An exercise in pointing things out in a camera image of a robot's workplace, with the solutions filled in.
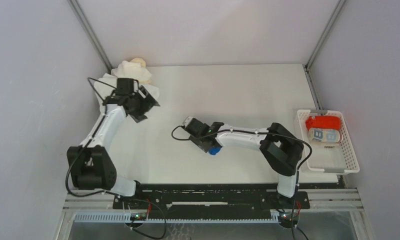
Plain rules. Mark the white plastic basket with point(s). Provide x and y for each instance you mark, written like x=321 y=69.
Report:
x=335 y=158

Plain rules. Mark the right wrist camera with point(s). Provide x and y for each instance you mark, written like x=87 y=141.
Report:
x=195 y=127

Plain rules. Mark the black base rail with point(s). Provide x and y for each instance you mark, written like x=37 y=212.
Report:
x=248 y=201

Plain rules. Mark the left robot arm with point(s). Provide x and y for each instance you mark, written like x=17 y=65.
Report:
x=90 y=165

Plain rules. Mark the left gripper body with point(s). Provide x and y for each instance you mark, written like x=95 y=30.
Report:
x=141 y=106

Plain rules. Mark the red rolled towel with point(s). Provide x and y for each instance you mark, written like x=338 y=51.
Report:
x=323 y=122

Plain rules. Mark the blue towel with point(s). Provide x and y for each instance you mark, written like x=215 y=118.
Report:
x=214 y=150

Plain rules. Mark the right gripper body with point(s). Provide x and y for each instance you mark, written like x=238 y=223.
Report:
x=203 y=143

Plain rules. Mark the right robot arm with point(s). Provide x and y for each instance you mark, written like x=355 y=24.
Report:
x=281 y=149

